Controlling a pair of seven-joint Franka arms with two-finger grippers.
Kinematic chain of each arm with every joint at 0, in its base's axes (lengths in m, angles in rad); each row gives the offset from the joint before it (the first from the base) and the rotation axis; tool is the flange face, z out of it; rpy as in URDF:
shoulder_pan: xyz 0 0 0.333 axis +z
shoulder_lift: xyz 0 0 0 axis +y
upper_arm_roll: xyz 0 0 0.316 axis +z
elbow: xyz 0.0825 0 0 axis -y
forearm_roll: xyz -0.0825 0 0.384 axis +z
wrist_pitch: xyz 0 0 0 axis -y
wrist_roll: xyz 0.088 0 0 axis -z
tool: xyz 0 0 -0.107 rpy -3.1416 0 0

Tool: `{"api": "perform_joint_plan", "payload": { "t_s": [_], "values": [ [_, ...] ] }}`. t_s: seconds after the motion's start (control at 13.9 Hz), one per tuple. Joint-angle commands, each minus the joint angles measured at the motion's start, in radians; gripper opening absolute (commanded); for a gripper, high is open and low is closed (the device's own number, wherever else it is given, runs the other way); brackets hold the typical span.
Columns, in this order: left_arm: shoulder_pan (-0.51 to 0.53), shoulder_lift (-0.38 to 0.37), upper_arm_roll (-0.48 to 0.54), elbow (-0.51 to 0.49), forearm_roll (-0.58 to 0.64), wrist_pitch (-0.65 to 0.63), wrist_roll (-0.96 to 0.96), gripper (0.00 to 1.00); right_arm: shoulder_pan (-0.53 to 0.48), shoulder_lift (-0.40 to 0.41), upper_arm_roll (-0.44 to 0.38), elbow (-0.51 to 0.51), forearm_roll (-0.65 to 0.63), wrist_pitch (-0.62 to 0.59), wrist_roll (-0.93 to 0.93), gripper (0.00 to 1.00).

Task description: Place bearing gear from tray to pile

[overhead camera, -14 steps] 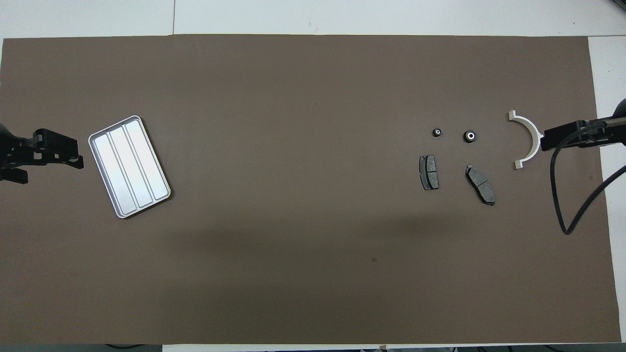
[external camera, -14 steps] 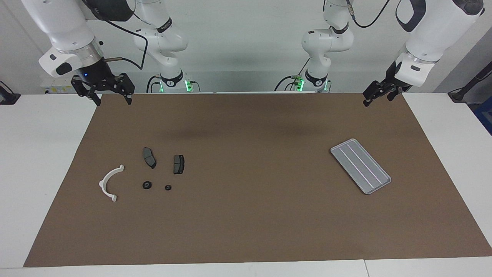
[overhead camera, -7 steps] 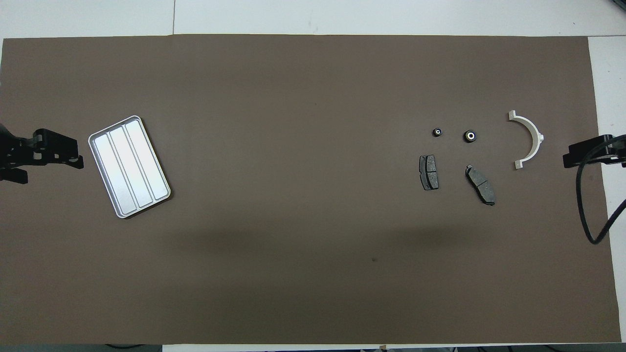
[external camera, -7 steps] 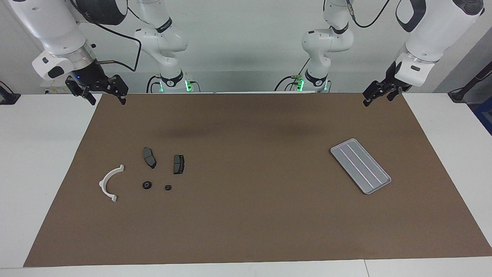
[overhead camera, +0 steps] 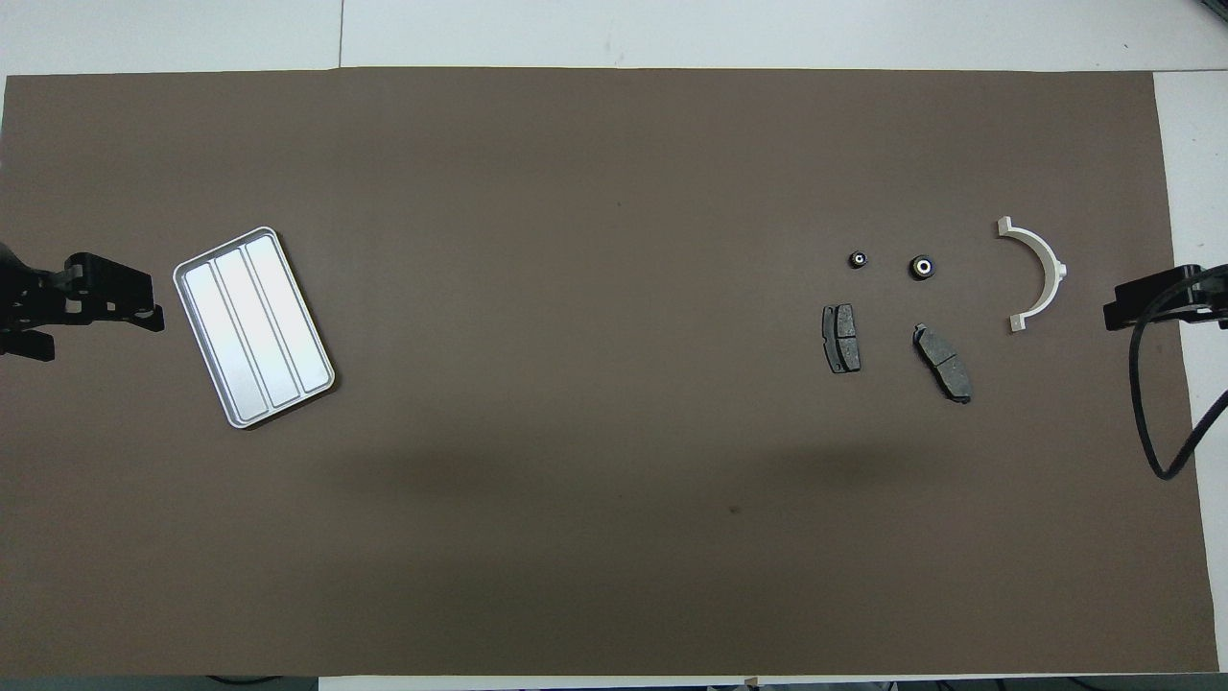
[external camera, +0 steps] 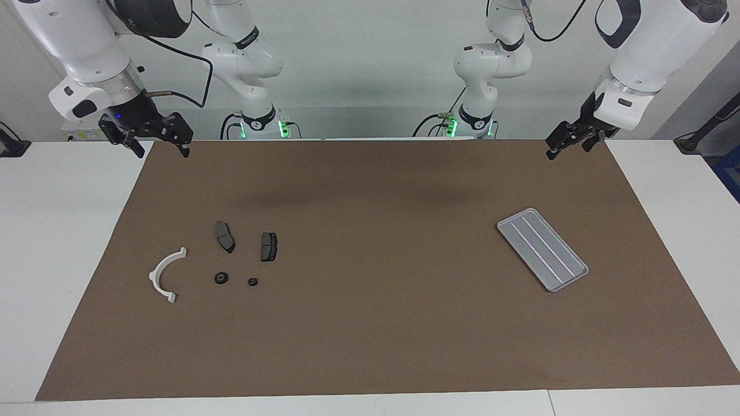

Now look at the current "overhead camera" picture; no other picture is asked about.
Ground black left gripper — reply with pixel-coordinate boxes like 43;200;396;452
0;245;166;363

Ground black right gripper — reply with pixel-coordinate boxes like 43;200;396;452
1103;264;1228;333

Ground grey metal tray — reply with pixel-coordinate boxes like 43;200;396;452
173;226;337;430

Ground curved dark brake pad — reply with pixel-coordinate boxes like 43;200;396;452
912;324;974;405

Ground rectangular dark brake pad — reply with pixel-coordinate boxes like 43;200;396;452
821;303;862;374

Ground brown table mat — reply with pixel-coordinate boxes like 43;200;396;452
0;67;1217;678

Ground white semicircular bracket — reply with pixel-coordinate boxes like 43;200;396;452
997;217;1068;335

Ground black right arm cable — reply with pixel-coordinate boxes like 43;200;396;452
1130;286;1228;481

